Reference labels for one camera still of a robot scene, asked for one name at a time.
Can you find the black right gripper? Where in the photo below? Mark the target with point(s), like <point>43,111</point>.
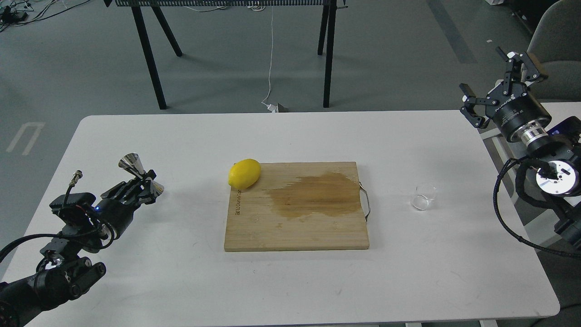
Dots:
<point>510,105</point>

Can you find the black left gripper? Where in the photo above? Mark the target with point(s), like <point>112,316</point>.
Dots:
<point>133,193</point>

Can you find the steel double jigger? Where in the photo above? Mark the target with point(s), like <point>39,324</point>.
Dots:
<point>132,164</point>

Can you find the small clear glass cup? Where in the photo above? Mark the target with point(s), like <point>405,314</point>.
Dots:
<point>424,196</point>

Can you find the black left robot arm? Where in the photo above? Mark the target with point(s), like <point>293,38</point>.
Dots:
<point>63,275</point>

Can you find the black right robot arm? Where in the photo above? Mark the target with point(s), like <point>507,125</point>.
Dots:
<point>549,173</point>

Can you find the grey office chair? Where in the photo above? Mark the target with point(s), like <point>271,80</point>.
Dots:
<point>556,43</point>

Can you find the yellow lemon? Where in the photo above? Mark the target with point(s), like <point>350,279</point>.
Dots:
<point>244,174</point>

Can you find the bamboo cutting board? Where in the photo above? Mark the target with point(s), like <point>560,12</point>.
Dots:
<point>298,206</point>

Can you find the black metal table frame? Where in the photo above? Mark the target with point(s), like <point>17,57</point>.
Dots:
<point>199,32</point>

